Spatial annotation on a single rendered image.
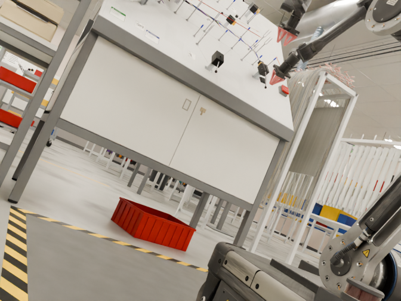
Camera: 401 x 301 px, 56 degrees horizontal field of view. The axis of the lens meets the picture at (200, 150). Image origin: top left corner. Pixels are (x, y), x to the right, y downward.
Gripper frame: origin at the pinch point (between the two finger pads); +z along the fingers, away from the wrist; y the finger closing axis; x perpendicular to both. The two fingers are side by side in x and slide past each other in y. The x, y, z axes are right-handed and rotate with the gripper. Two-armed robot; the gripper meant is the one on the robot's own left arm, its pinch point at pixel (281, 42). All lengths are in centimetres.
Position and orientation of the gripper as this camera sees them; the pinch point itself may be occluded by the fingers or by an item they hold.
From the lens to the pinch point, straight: 214.7
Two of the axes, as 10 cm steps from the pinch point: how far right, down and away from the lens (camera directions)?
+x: 3.9, 5.6, -7.3
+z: -4.5, 8.1, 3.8
